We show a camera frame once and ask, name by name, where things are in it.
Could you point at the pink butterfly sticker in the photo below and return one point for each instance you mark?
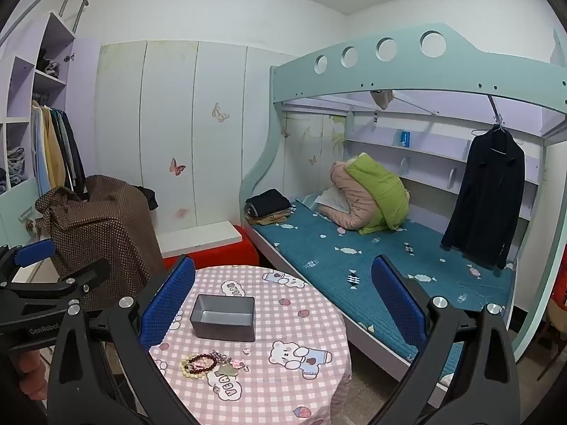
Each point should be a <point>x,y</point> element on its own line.
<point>177,167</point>

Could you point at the black hanging jacket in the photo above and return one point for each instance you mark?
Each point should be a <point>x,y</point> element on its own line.
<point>487,195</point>

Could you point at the person's left hand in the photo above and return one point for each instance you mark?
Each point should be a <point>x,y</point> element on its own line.
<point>29,365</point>

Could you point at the folded black clothes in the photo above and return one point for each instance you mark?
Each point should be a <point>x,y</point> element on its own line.
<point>268,201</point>

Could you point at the green flower wall decal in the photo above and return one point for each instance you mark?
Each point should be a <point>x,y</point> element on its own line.
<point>336,130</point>

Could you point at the black cloth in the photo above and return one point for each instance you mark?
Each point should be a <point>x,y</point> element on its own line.
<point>150,198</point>

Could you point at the folded tan clothes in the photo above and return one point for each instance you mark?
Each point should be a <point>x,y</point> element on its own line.
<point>270,220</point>

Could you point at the pale green jade pendant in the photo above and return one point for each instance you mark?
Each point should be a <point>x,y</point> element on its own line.
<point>226,369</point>

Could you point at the beige butterfly sticker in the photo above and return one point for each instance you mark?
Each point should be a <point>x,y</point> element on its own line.
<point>219,113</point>

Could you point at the lavender white wardrobe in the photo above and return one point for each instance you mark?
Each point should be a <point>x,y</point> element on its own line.
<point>84,97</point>

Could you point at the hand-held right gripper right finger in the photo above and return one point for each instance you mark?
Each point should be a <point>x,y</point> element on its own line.
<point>396,303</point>

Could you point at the white pillow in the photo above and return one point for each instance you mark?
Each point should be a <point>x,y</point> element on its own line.
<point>330,201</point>

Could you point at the dark clothes on shelf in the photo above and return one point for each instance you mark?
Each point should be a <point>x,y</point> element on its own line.
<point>49,67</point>

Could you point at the green and pink quilt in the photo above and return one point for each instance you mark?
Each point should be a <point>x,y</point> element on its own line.
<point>376,195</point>

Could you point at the wooden chair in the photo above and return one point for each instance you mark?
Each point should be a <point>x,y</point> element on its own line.
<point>556,332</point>

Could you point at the pink checked bear tablecloth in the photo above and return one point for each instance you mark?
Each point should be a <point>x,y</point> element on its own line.
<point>288,318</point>

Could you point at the yellow hanging garment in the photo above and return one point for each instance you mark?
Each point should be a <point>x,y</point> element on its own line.
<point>54,150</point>

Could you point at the red stool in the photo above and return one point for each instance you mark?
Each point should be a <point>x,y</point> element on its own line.
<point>212,252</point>

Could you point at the brown dotted cloth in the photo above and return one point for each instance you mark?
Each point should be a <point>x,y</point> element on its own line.
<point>106,230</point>

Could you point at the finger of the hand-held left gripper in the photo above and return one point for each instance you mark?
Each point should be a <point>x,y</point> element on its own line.
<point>66,281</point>
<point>35,251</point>

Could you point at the small blue box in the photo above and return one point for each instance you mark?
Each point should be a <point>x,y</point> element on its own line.
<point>405,138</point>

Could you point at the beige hanging cloth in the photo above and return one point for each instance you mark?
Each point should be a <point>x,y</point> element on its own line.
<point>382,98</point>

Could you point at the red cloth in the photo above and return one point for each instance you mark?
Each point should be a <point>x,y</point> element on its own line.
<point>560,290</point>

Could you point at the grey metal box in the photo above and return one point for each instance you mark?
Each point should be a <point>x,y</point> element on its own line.
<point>223,318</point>

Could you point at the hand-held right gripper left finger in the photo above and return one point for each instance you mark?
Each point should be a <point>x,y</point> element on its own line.
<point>168,303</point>

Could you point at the light blue hanging garment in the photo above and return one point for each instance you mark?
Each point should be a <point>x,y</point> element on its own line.
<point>39,155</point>

